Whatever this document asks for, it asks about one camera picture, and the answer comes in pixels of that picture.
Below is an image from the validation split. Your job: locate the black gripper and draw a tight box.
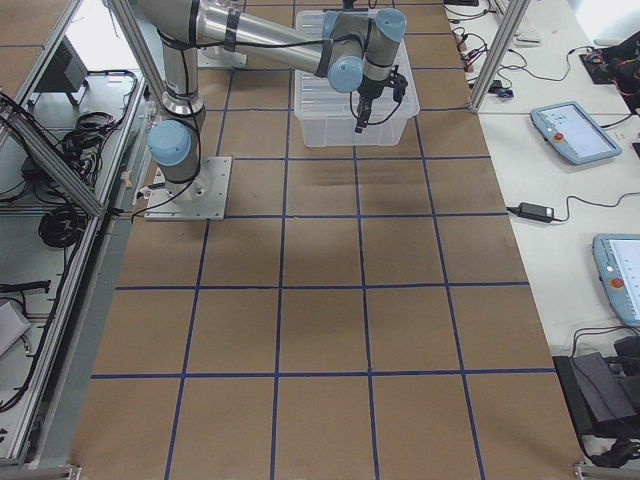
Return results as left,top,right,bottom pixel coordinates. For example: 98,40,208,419
355,59,408,133

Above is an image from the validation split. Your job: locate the clear plastic box lid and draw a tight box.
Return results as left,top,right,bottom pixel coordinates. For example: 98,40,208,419
294,8,419,126

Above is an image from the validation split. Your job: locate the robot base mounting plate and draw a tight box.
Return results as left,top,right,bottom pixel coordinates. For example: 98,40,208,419
196,46,247,70
144,157,232,221

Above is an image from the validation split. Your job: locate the clear plastic storage box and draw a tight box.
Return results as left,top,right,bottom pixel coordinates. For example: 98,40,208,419
296,115,408,147

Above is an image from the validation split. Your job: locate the blue teach pendant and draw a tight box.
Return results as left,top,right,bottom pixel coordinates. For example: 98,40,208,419
530,101,622,165
592,234,639,327

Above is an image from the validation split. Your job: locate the black power adapter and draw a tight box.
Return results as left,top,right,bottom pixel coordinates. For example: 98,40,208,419
518,202,555,223

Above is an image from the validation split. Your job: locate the black monitor stand base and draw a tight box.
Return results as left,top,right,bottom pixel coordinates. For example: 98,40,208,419
553,352,639,439

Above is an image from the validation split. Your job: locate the aluminium frame post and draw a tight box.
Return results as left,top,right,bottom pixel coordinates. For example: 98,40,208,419
468,0,530,114

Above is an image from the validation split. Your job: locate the black cable bundle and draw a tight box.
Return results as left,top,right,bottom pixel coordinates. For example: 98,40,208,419
38,207,84,249

